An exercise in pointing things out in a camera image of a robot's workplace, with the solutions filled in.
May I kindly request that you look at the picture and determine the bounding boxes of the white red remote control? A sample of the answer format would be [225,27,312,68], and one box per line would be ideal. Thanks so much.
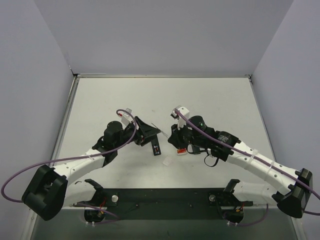
[176,148,188,156]

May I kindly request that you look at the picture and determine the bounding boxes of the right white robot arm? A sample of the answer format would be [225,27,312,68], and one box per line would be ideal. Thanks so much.
[168,112,313,219]

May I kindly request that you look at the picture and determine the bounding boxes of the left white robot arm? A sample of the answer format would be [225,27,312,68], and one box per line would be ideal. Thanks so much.
[21,116,161,221]

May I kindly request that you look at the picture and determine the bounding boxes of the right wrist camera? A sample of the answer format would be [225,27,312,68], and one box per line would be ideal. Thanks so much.
[170,105,190,130]

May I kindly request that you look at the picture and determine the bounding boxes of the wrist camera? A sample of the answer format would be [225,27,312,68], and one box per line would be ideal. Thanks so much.
[117,108,133,126]
[170,105,190,130]

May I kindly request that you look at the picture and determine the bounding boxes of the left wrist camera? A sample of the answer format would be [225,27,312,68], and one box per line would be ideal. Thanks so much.
[117,108,133,126]

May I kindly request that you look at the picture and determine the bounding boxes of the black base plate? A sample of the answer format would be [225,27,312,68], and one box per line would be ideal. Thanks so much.
[86,188,253,220]

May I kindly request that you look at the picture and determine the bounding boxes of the aluminium rail frame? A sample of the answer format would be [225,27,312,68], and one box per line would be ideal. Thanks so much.
[59,77,264,179]

